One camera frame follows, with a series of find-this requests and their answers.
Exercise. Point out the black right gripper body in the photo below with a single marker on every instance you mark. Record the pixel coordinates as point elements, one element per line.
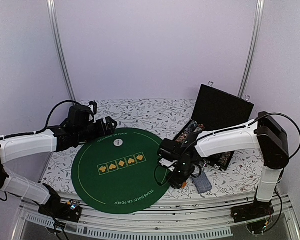
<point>185,172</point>

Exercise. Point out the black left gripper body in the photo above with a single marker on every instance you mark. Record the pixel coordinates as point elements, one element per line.
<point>85,133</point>

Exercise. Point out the white dealer button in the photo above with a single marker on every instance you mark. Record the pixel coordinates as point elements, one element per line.
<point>118,142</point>

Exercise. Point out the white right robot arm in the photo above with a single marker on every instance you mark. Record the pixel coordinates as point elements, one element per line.
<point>263,134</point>

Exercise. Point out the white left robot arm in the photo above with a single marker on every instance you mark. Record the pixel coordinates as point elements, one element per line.
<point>21,145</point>

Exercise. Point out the blue playing card deck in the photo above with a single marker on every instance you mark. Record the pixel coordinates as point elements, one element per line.
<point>202,183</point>

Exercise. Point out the round green poker mat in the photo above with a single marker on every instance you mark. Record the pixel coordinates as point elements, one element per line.
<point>120,180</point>

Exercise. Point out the black poker chip case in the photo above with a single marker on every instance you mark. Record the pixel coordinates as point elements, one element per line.
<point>216,109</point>

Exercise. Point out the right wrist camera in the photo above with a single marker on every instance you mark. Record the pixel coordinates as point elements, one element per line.
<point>170,154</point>

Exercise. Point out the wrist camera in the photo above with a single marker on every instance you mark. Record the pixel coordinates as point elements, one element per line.
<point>170,154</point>
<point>94,107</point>

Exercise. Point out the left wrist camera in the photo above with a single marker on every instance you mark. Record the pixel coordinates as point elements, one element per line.
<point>94,107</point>

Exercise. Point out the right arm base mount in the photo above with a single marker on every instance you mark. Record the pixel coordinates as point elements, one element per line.
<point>257,211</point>

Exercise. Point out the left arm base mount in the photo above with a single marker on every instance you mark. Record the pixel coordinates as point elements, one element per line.
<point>70,211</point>

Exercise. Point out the left aluminium frame post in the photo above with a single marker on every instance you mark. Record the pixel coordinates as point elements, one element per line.
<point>51,7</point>

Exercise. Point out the aluminium frame post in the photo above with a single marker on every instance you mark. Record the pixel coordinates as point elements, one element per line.
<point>258,17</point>
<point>51,7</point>

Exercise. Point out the right aluminium frame post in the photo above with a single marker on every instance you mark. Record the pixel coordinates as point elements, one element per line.
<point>258,17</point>

